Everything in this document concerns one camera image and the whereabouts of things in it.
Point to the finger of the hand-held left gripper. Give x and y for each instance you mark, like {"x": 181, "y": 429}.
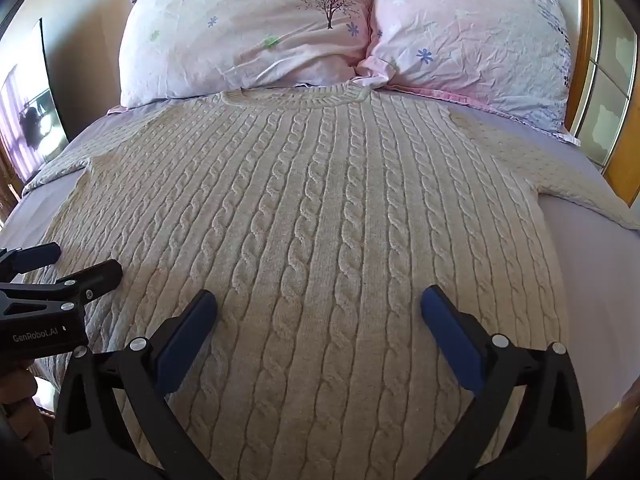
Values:
{"x": 35, "y": 255}
{"x": 97, "y": 274}

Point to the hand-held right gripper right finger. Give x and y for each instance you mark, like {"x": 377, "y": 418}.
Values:
{"x": 452, "y": 342}

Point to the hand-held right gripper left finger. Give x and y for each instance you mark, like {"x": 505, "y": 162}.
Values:
{"x": 186, "y": 340}

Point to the person's left hand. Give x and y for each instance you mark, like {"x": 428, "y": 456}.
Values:
{"x": 20, "y": 395}

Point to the pink pillow with tree print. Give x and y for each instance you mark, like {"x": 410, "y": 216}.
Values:
{"x": 245, "y": 35}

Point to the pink pillow with flower print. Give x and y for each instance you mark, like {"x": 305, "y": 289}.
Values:
{"x": 470, "y": 45}

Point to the wooden headboard with glass panels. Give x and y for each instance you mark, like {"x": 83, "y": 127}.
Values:
{"x": 607, "y": 65}

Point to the dark framed wall mirror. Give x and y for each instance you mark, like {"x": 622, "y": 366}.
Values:
{"x": 30, "y": 105}

